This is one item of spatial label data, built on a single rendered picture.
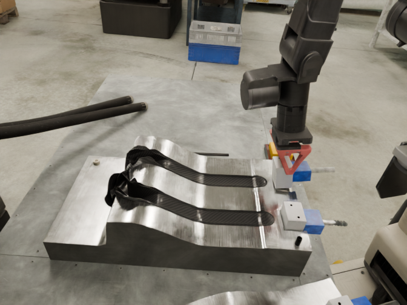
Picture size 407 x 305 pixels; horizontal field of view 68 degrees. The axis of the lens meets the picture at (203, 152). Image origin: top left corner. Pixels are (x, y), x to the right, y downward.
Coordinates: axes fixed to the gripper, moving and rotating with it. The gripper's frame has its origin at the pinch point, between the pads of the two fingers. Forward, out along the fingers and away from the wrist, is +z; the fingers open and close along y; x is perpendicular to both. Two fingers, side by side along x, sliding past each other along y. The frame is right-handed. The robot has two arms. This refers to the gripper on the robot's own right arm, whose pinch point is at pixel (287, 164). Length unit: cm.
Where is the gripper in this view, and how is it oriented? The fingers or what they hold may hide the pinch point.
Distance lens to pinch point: 68.9
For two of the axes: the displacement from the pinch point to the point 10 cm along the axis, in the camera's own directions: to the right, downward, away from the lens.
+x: 10.0, -0.4, -0.6
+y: -0.3, 5.0, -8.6
